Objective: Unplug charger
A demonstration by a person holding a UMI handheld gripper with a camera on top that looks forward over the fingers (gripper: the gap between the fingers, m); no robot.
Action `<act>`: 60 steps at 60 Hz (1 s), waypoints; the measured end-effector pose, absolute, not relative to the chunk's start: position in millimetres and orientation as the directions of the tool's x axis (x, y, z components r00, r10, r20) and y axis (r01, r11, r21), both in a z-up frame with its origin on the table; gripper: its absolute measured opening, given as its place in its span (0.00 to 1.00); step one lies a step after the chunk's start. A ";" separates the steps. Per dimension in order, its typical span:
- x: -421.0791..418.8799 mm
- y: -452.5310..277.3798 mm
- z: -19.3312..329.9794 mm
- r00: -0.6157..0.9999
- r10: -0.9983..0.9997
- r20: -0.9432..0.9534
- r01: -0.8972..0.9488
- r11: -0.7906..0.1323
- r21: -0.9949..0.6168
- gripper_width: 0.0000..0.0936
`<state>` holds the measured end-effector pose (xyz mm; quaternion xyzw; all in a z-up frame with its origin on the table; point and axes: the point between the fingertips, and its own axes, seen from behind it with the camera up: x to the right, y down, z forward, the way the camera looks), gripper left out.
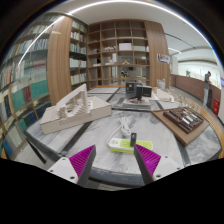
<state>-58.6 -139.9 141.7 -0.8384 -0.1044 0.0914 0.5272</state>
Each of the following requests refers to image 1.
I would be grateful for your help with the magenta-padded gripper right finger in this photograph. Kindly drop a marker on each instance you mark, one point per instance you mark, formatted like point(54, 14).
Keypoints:
point(165, 166)

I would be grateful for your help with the wooden shelf unit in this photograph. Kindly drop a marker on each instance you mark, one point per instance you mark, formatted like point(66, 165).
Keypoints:
point(125, 46)

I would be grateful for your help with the long curved ceiling light strip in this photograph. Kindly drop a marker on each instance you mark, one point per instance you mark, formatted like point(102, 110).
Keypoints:
point(100, 4)

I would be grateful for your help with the green and white power strip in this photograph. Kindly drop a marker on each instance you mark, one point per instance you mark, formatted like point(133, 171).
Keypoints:
point(120, 144)

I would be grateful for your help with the wall monitor screen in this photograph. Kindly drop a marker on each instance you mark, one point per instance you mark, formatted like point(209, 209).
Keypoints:
point(222, 81)

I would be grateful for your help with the large white architectural model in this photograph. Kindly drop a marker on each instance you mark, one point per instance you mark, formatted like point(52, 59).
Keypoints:
point(83, 113)

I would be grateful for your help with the pale wooden stick model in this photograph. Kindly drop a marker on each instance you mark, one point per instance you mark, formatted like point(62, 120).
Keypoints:
point(183, 100)

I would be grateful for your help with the short ceiling light strip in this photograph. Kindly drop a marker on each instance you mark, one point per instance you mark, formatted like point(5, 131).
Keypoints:
point(175, 50)

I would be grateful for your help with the black bin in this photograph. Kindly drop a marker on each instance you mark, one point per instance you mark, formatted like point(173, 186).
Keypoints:
point(210, 100)

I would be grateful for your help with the red bin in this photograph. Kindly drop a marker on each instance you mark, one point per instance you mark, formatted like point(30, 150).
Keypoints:
point(216, 106)

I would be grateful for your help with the narrow book shelf unit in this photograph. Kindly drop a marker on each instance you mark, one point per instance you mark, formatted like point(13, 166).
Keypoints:
point(78, 63)

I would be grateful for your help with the brown reception counter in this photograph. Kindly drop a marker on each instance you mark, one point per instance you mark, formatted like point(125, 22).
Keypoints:
point(190, 86)

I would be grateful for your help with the wall poster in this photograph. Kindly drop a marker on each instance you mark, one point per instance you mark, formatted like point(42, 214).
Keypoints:
point(163, 58)

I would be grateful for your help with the brown architectural model on board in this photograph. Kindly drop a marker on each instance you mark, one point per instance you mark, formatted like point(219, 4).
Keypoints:
point(183, 121)

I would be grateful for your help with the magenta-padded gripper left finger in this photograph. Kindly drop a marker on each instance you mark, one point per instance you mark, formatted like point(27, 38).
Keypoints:
point(66, 168)

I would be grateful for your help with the large glass-fronted book shelf unit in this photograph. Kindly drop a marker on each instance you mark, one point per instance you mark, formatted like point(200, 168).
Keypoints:
point(23, 96)

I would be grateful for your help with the small white architectural model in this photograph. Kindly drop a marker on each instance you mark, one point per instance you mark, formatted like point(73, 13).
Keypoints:
point(163, 95)

